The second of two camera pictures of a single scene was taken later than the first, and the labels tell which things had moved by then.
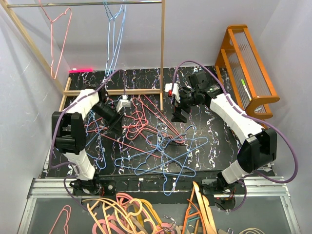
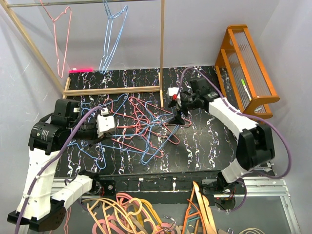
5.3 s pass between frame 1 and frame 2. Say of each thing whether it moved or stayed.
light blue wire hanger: moved
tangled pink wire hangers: stayed
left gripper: moved
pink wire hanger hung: moved
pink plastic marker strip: stayed
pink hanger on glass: stayed
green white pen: stayed
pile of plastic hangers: stayed
